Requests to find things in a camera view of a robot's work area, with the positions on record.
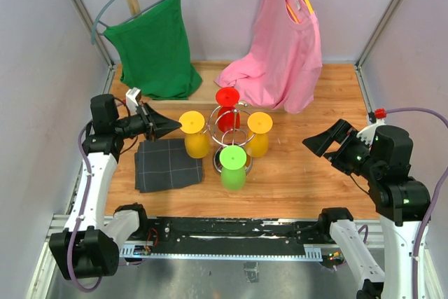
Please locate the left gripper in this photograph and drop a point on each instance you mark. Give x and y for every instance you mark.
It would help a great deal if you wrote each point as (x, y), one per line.
(153, 121)

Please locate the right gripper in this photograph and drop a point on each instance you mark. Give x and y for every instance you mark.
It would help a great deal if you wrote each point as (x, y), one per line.
(340, 131)

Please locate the yellow wine glass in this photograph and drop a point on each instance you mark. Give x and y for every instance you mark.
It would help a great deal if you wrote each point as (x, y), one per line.
(196, 141)
(259, 124)

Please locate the red wine glass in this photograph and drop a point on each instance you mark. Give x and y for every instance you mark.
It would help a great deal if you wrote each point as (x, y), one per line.
(227, 98)

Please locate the green wine glass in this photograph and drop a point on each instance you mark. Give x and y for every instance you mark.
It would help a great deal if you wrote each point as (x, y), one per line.
(233, 171)

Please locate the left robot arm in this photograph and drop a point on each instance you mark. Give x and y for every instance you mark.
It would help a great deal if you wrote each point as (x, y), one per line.
(87, 247)

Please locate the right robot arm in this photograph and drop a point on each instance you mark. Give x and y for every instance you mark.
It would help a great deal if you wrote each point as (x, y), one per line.
(379, 153)

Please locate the chrome wine glass rack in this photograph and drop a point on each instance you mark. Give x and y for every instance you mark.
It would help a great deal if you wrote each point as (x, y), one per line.
(235, 136)

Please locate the dark grey checked cloth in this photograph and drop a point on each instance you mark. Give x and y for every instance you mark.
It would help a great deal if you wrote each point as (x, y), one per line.
(165, 165)

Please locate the green t-shirt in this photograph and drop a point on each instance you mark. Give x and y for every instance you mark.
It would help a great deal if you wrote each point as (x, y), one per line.
(155, 54)

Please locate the pink t-shirt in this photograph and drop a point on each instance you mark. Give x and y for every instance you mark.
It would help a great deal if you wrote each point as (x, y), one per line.
(284, 62)

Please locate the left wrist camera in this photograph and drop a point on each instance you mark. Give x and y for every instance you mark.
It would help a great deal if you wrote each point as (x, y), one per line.
(132, 99)

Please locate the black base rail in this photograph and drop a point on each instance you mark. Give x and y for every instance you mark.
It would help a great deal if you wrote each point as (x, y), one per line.
(227, 238)

